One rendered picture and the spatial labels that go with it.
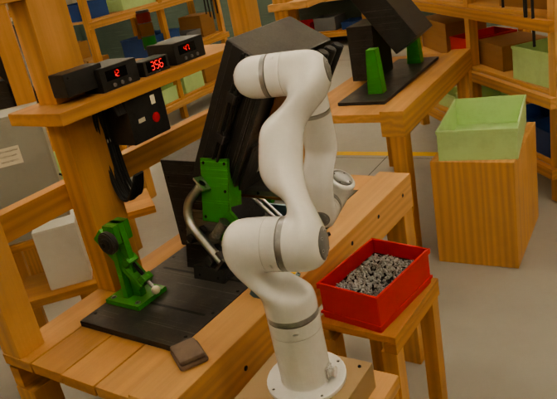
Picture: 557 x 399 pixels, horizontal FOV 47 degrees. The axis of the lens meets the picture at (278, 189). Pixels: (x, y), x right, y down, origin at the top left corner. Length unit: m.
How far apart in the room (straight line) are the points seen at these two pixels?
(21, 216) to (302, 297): 1.03
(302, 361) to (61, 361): 0.80
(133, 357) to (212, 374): 0.27
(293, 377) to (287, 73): 0.68
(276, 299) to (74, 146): 0.96
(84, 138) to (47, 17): 0.38
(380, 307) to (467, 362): 1.28
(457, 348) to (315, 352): 1.75
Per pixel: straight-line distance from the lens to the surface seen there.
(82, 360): 1.99
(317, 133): 1.67
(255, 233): 1.36
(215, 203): 2.10
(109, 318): 2.10
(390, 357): 1.95
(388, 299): 1.90
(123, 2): 7.59
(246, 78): 1.48
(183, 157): 2.28
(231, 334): 1.84
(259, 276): 1.41
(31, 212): 2.14
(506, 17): 4.53
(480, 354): 3.14
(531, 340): 3.23
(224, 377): 1.80
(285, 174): 1.37
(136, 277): 2.09
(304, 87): 1.41
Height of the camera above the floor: 1.89
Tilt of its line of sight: 21 degrees down
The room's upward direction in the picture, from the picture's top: 11 degrees counter-clockwise
